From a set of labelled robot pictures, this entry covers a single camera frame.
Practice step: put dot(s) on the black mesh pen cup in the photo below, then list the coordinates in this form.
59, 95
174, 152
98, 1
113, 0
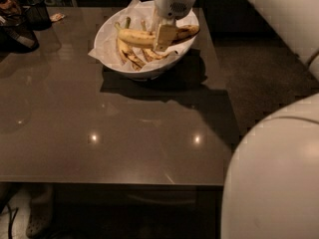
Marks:
37, 14

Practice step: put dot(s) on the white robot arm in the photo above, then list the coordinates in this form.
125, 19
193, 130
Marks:
271, 186

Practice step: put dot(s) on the small wrapped snack packet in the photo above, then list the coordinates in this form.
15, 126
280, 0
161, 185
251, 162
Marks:
57, 17

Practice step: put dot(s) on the left back yellow banana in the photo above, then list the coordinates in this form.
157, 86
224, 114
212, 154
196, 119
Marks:
128, 55

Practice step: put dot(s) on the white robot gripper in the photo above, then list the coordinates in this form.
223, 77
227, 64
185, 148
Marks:
171, 4

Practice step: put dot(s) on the grey clog shoe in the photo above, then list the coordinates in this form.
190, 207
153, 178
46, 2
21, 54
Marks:
41, 209

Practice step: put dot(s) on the white ceramic bowl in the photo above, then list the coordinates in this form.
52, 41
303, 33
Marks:
149, 73

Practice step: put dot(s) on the large front yellow banana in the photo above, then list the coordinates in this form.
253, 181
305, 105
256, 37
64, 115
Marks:
183, 34

